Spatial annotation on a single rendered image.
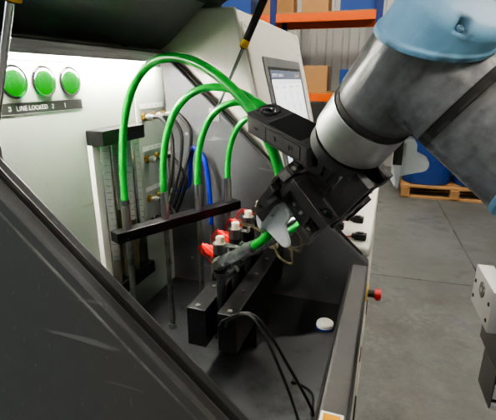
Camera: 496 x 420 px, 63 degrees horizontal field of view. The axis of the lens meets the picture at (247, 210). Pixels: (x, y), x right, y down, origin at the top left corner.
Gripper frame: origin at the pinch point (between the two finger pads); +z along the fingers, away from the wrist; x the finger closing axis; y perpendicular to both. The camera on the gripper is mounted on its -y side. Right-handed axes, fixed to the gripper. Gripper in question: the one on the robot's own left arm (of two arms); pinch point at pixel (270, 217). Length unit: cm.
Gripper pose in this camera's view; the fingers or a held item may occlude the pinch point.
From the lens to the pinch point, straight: 56.3
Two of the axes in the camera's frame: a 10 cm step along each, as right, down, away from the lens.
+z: -2.8, 4.7, 8.4
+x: 7.9, -3.9, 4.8
